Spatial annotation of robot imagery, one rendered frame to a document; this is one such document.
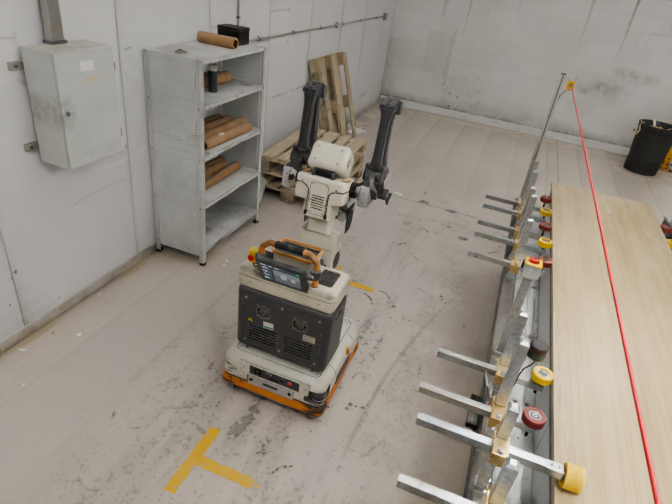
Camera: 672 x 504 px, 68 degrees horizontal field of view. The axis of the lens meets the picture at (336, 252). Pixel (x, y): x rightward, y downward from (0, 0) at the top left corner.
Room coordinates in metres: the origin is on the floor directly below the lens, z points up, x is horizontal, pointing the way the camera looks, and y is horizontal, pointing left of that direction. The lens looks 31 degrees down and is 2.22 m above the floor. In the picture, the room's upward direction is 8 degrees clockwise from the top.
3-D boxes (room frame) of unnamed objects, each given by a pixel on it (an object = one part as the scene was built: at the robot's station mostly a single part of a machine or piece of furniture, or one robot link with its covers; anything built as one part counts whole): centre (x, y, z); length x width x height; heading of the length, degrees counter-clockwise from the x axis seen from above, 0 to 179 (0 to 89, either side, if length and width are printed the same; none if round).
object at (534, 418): (1.29, -0.79, 0.85); 0.08 x 0.08 x 0.11
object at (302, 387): (1.96, 0.23, 0.23); 0.41 x 0.02 x 0.08; 73
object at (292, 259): (2.17, 0.19, 0.87); 0.23 x 0.15 x 0.11; 73
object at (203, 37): (3.85, 1.08, 1.59); 0.30 x 0.08 x 0.08; 73
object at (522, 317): (1.60, -0.76, 0.89); 0.04 x 0.04 x 0.48; 73
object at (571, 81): (3.80, -1.47, 1.20); 0.15 x 0.12 x 1.00; 163
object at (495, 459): (1.10, -0.61, 0.95); 0.14 x 0.06 x 0.05; 163
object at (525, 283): (1.85, -0.84, 0.93); 0.05 x 0.05 x 0.45; 73
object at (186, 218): (3.75, 1.10, 0.78); 0.90 x 0.45 x 1.55; 163
